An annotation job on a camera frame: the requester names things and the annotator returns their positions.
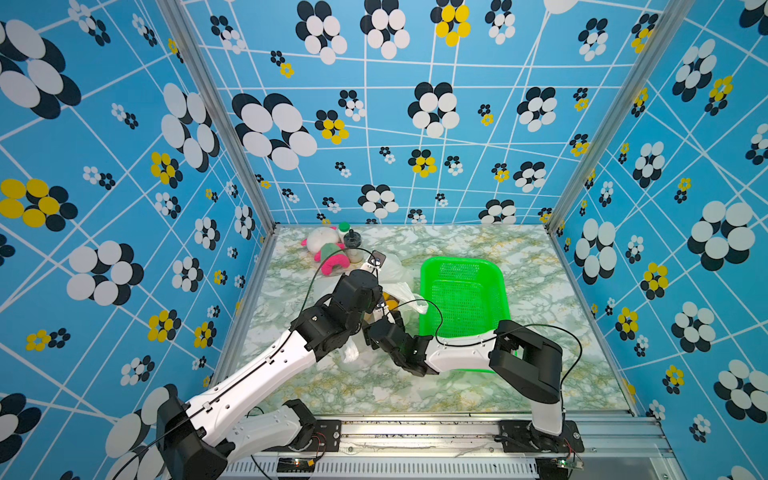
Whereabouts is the white plastic bag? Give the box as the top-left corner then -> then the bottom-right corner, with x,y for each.
315,251 -> 430,376

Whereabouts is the green plastic basket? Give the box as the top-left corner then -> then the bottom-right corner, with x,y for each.
417,257 -> 513,375

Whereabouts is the orange yellow mango toy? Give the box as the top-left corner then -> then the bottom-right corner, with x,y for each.
382,292 -> 399,312

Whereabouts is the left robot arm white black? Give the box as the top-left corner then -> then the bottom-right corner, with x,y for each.
154,264 -> 382,479

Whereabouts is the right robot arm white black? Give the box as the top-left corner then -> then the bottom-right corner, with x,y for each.
367,319 -> 564,437

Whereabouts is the clear shaker jar black lid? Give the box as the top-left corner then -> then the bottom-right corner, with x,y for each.
343,228 -> 364,263

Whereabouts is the pink white plush toy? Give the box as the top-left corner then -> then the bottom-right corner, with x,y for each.
301,227 -> 351,276

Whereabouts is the green cap white bottle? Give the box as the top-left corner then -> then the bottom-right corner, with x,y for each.
337,222 -> 350,237

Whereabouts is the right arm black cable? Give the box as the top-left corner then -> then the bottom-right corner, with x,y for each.
389,298 -> 584,385

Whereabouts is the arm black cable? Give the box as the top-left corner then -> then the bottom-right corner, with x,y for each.
389,298 -> 584,385
110,247 -> 379,480

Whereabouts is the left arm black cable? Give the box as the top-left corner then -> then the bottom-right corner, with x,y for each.
110,247 -> 379,480

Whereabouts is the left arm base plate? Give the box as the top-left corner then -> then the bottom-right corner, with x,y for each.
267,419 -> 342,453

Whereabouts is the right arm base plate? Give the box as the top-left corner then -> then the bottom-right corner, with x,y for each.
494,420 -> 585,454

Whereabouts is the aluminium front rail frame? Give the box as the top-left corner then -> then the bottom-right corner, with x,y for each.
216,409 -> 685,479

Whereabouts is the left aluminium corner post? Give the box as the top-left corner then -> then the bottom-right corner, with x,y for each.
157,0 -> 276,239

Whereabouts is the aluminium corner post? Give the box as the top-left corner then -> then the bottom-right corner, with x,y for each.
546,0 -> 695,238
157,0 -> 276,239

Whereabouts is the right aluminium corner post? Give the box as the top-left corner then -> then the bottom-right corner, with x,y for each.
546,0 -> 695,238

